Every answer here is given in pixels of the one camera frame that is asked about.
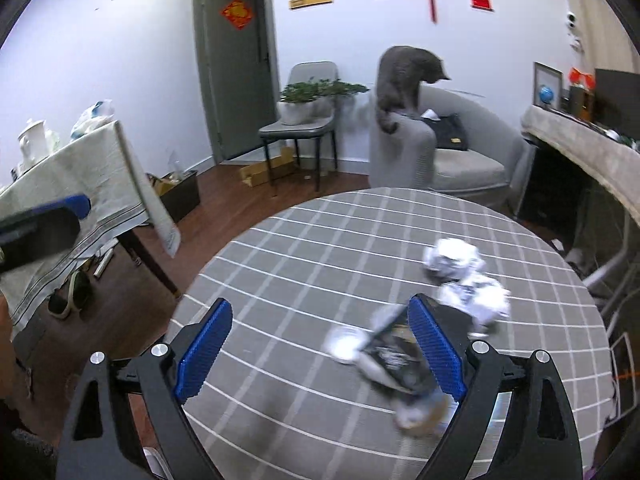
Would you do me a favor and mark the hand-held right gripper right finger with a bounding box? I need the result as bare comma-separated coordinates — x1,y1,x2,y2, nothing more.
407,294,586,480

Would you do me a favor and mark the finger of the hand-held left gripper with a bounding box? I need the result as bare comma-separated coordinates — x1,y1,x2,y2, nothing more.
0,194,92,276

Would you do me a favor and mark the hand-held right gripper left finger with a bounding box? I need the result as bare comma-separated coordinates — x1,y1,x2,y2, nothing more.
55,298,234,480

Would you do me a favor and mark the black snack packet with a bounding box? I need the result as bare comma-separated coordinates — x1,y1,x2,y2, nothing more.
356,305,451,401

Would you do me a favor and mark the crumpled brown wrapper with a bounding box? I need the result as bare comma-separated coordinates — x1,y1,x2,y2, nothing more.
395,394,452,433

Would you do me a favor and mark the silver foil roll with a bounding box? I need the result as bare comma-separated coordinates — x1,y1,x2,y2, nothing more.
92,252,116,278

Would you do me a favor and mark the beige tablecloth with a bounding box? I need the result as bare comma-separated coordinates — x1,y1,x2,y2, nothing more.
0,120,182,341

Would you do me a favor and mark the black and beige slipper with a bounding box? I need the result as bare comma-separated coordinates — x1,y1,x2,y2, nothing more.
47,270,93,320

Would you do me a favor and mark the white teapot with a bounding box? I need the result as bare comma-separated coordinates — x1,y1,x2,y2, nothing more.
17,118,52,166

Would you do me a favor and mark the crumpled white tissue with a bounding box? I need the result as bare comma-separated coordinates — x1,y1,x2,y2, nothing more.
324,325,372,363

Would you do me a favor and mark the dark wooden table leg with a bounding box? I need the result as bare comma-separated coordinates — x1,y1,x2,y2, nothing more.
117,230,181,301

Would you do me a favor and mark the white plastic bag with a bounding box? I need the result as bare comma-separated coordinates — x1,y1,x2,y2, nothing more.
70,100,115,141

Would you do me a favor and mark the black storage box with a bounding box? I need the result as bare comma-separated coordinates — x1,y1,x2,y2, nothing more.
147,170,202,223

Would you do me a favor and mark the grey armchair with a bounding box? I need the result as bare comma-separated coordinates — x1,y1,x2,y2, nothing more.
368,82,526,206

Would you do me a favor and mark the white metal rack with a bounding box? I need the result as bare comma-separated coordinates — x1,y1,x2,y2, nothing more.
575,210,640,311

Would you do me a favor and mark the cardboard box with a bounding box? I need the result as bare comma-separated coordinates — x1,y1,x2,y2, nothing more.
239,147,297,187

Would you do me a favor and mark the black handbag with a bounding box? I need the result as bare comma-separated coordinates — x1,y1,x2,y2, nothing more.
434,114,471,152

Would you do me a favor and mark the grey door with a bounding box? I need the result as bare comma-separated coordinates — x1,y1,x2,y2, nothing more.
192,0,281,166

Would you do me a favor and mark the grey dining chair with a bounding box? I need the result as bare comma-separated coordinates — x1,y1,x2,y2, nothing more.
258,61,341,192

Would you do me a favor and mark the beige cabinet cover cloth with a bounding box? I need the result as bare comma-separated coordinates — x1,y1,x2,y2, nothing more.
520,105,640,231

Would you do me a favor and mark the potted green plant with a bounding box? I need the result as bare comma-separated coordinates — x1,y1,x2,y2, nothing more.
277,77,371,126

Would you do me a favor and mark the grey cat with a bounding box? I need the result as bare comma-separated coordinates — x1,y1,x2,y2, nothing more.
375,45,452,135

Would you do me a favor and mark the red diamond door decoration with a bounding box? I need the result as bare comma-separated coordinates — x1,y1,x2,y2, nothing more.
220,0,253,31

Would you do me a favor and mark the framed picture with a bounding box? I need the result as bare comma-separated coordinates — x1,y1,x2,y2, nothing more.
532,61,564,109

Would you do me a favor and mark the black monitor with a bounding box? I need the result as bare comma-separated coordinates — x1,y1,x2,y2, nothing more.
592,67,640,136

